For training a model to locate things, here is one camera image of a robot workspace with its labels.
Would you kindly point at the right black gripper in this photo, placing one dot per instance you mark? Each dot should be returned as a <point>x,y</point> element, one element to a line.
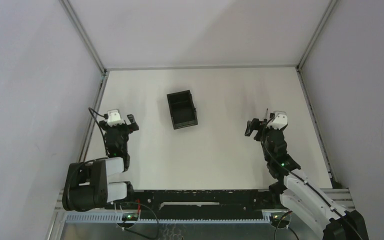
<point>255,124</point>

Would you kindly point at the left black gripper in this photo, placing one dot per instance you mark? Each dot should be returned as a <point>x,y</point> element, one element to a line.
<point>119,127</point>

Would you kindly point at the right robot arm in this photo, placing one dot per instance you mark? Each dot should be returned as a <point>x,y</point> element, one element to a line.
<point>294,190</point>

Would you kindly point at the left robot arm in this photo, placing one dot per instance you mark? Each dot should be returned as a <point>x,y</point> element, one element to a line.
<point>87,184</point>

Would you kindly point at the black plastic bin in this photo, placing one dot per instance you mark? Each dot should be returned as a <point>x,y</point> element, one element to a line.
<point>182,110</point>

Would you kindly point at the left small circuit board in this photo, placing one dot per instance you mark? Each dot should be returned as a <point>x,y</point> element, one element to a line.
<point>130,217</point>

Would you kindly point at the small circuit board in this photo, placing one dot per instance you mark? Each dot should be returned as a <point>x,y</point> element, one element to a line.
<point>275,217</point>
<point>130,217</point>

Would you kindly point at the right small circuit board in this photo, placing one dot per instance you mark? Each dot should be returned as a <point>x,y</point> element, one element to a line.
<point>275,217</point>

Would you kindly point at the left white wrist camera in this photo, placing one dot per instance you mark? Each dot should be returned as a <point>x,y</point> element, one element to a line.
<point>114,118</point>

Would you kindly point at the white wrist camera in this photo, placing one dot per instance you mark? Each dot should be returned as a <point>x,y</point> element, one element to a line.
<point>279,120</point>
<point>114,118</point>

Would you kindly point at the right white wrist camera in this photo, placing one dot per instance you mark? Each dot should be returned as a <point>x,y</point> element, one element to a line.
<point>279,120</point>

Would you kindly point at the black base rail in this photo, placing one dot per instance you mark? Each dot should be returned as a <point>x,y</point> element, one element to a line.
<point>187,204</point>

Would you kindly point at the white cable duct strip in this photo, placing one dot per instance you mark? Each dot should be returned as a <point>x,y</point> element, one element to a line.
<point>112,217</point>

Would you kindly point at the aluminium frame base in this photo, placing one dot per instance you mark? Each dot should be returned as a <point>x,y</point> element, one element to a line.
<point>290,227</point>

